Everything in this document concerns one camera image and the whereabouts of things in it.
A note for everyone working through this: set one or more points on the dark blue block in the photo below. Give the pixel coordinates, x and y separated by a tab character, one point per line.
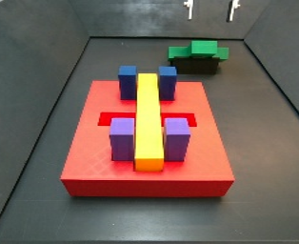
128	77
166	83

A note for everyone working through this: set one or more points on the green U-shaped block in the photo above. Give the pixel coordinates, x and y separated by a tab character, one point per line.
198	48

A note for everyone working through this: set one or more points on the purple block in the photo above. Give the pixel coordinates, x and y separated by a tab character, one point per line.
121	135
176	138

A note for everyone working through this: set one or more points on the red base board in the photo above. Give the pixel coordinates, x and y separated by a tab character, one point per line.
92	174

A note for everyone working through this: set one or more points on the yellow long block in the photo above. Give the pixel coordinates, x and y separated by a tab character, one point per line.
149	148

